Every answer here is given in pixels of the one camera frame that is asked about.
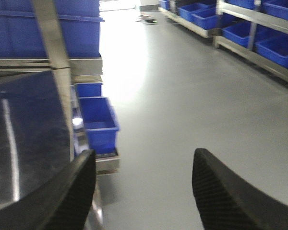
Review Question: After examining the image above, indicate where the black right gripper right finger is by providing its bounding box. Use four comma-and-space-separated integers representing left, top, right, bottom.
192, 148, 288, 230

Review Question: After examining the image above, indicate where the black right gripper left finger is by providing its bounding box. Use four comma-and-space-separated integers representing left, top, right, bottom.
0, 150, 96, 230

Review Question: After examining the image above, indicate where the lower blue plastic bin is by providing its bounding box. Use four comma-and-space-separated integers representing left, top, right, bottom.
76, 82, 120, 155

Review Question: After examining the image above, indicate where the blue plastic bin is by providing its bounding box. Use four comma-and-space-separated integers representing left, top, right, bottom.
0, 0, 103, 58
76, 82, 120, 155

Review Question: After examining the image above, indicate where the steel shelving with bins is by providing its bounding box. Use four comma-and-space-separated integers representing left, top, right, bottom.
159, 0, 288, 83

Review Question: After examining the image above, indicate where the right blue plastic bin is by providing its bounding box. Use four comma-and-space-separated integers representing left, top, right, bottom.
0, 0, 103, 58

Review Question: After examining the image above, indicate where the stainless steel rack frame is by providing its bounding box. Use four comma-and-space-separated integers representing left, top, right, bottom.
0, 0, 122, 175

